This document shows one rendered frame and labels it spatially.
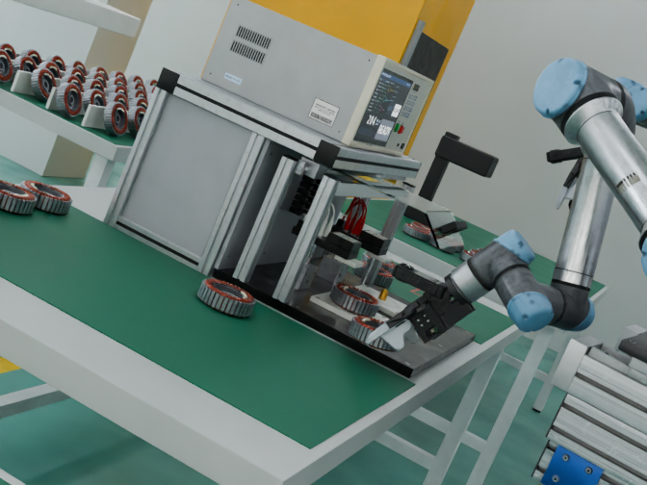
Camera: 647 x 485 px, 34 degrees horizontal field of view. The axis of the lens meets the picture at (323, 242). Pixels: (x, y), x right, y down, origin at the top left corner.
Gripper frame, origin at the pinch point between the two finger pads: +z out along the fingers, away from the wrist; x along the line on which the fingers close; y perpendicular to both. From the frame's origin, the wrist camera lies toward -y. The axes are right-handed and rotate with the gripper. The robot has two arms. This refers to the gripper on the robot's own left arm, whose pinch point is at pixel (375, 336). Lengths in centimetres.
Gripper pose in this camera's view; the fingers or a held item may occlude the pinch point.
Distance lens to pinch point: 214.0
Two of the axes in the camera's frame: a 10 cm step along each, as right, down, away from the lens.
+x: 3.4, -0.3, 9.4
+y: 5.5, 8.1, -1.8
